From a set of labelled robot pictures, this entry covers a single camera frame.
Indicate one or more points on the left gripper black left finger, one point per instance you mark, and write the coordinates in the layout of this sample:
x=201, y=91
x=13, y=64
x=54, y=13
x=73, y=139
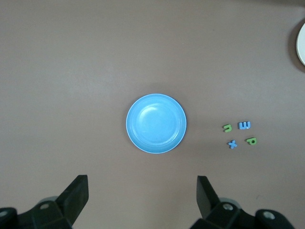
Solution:
x=71, y=202

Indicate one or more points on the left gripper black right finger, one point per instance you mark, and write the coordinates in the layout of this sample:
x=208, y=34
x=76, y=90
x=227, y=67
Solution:
x=207, y=200

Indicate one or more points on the blue lowercase letter x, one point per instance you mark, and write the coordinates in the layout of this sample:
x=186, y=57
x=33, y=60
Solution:
x=232, y=144

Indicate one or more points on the green lowercase letter n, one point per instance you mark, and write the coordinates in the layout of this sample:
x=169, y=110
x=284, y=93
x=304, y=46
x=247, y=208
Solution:
x=228, y=130

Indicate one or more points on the green lowercase letter p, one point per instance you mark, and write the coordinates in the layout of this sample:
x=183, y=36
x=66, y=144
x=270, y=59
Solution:
x=252, y=141

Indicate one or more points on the blue lowercase letter m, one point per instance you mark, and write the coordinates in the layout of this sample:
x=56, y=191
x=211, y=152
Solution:
x=244, y=125

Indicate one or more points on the blue round plate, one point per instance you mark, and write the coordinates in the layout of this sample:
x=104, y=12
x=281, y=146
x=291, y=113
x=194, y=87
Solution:
x=156, y=124

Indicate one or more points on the brown table cover mat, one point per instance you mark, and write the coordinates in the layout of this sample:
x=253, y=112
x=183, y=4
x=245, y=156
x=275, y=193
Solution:
x=71, y=71

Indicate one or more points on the beige round plate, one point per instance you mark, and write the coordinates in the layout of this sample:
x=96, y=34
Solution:
x=302, y=45

